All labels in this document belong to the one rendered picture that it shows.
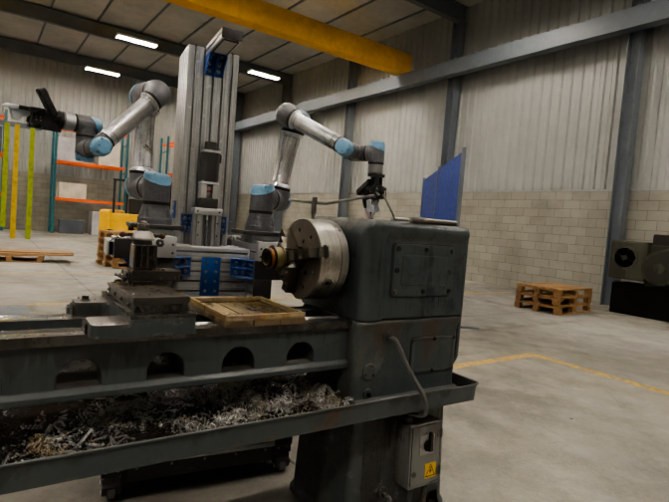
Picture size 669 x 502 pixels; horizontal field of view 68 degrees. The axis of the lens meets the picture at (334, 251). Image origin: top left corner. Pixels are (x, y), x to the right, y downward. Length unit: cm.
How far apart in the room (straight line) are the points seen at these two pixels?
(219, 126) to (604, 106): 1088
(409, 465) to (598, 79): 1153
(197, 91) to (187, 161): 34
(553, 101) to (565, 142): 112
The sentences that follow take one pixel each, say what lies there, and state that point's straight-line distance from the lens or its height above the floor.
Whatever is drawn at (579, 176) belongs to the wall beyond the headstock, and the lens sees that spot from 1262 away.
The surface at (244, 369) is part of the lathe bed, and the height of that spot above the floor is 71.
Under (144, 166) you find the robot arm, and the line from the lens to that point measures 248.
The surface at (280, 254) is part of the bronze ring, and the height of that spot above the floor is 110.
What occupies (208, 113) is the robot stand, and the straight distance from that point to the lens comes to 261.
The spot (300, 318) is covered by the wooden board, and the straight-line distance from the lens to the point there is 177.
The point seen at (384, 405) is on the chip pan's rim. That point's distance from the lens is 195.
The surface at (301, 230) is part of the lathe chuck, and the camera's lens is 194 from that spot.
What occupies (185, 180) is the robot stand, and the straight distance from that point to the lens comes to 255.
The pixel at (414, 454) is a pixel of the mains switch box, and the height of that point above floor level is 33.
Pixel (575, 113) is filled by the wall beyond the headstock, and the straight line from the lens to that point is 1299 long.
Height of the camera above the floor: 122
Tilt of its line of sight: 3 degrees down
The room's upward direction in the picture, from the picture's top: 5 degrees clockwise
